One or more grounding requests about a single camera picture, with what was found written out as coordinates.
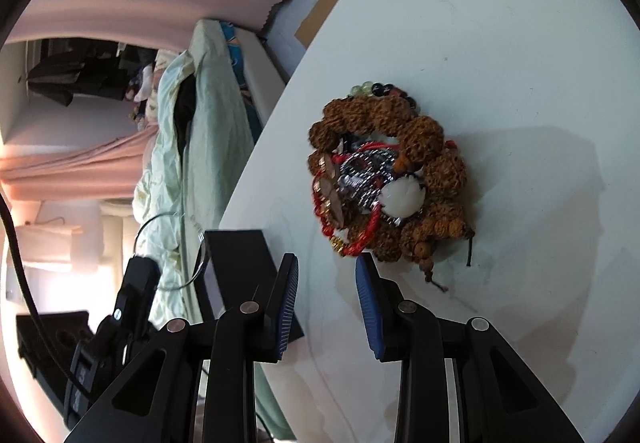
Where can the white air conditioner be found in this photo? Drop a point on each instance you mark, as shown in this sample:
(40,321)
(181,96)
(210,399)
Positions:
(50,248)

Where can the black garment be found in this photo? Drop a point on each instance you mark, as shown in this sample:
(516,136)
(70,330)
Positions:
(184,108)

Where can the light green duvet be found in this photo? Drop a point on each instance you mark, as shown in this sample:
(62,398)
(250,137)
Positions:
(165,133)

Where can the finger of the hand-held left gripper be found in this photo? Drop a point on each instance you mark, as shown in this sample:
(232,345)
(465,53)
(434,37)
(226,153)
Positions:
(137,293)

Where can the black jewelry box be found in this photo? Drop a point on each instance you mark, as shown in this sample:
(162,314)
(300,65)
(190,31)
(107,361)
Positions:
(235,263)

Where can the tied-back pink curtain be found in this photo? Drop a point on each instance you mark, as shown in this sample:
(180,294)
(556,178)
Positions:
(75,168)

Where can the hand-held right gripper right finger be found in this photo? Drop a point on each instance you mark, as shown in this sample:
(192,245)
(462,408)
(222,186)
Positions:
(367,308)

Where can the white jade pendant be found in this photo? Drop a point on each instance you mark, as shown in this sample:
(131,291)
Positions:
(400,195)

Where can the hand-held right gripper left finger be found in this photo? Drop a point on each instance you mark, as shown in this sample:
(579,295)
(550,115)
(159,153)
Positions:
(287,303)

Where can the thin silver hoop bangle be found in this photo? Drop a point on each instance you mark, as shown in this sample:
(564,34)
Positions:
(203,263)

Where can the bed with green sheet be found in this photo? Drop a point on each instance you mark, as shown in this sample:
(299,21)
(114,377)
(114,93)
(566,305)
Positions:
(220,133)

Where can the hanging dark clothes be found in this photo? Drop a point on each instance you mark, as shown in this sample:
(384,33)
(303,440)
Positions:
(85,70)

